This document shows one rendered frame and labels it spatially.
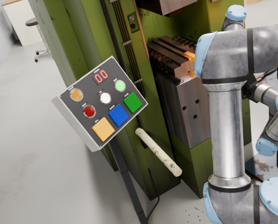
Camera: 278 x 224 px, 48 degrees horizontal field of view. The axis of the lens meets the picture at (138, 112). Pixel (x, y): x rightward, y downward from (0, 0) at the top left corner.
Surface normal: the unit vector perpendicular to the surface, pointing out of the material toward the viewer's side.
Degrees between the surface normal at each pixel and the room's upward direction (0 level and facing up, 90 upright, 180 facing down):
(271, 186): 7
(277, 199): 7
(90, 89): 60
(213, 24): 90
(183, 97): 90
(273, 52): 76
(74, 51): 90
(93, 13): 90
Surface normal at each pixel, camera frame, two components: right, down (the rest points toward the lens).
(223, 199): -0.52, 0.19
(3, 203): -0.25, -0.80
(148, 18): 0.44, 0.42
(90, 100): 0.54, -0.23
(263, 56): -0.07, 0.42
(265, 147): -0.57, 0.58
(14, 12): 0.12, 0.54
